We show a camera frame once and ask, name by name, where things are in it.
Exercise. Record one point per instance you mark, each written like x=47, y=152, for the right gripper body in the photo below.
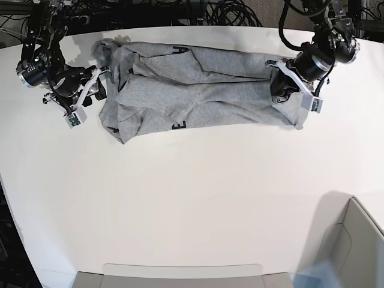
x=69, y=84

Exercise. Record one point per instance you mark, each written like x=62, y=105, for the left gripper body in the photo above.
x=282, y=87

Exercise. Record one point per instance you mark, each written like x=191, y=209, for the grey T-shirt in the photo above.
x=160, y=87

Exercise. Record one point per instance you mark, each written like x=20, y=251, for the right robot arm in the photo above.
x=42, y=62

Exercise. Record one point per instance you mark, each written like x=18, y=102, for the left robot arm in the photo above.
x=333, y=42

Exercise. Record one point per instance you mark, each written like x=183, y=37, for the grey bin right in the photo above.
x=355, y=248

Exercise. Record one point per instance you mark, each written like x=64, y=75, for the grey bin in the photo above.
x=355, y=248
x=114, y=275

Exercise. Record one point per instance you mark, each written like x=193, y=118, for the grey bin front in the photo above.
x=114, y=275

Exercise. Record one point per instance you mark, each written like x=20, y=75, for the blue cloth in bin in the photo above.
x=321, y=275

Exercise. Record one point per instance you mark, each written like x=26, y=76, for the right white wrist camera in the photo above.
x=81, y=99

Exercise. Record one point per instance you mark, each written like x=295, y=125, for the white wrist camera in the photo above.
x=309, y=102
x=81, y=99

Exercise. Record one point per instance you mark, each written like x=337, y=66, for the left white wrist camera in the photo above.
x=309, y=102

